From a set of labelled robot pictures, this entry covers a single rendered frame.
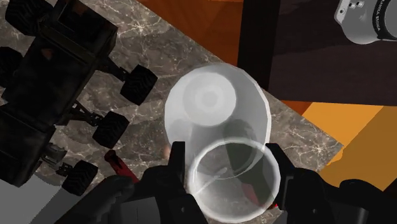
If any black toy monster truck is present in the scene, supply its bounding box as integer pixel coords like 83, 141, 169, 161
0, 0, 158, 197

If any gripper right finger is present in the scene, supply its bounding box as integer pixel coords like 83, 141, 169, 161
265, 143, 397, 224

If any clear drinking glass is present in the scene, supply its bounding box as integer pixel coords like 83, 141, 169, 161
164, 62, 282, 224

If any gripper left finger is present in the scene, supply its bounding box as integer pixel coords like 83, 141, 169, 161
55, 141, 209, 224

